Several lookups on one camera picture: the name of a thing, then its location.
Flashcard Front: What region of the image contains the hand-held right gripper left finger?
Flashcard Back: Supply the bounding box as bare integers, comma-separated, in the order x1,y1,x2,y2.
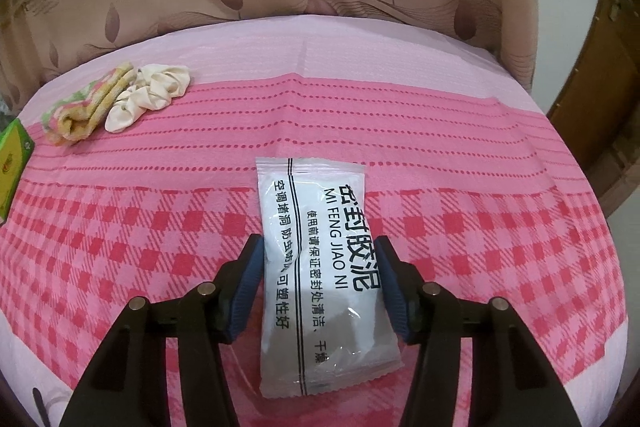
60,234,264,427

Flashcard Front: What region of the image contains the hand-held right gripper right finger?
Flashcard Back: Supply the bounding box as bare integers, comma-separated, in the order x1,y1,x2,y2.
374,234,576,427

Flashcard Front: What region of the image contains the white packet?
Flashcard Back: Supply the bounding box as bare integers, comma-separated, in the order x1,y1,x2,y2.
255,156,405,400

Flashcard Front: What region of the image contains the cream scrunchie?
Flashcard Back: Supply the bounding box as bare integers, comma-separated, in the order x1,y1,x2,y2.
104,64,192,132

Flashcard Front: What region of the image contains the floral folded towel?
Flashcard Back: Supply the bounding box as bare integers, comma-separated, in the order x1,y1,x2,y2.
41,62,137,146

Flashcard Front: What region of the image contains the green carton box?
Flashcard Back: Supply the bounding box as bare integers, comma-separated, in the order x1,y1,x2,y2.
0,118,35,222

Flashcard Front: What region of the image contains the brown wooden furniture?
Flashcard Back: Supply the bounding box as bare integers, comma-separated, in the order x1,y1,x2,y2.
545,0,640,208

